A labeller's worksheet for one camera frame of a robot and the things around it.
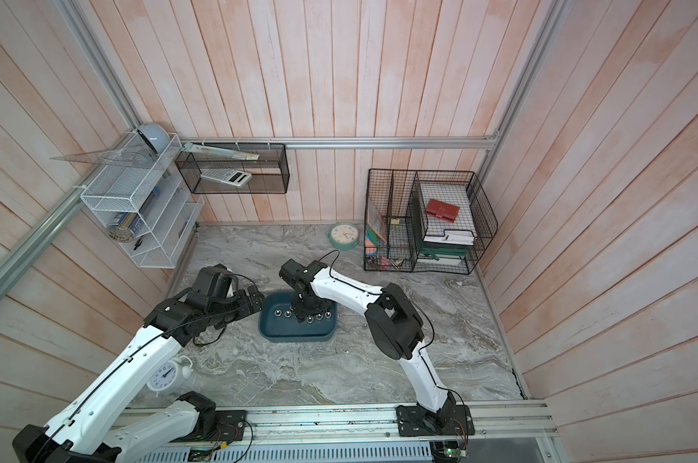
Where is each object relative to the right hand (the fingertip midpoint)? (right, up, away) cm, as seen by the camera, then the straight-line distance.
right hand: (311, 310), depth 91 cm
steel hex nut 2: (-8, -2, +2) cm, 9 cm away
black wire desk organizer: (+38, +29, +3) cm, 47 cm away
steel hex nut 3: (+5, -1, -1) cm, 6 cm away
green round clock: (+10, +25, +23) cm, 36 cm away
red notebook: (+43, +32, +2) cm, 54 cm away
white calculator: (-29, +45, +7) cm, 54 cm away
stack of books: (+47, +20, +6) cm, 51 cm away
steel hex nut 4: (+17, -5, 0) cm, 18 cm away
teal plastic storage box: (-11, -4, 0) cm, 12 cm away
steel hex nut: (-11, -1, +2) cm, 12 cm away
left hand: (-15, +4, -14) cm, 20 cm away
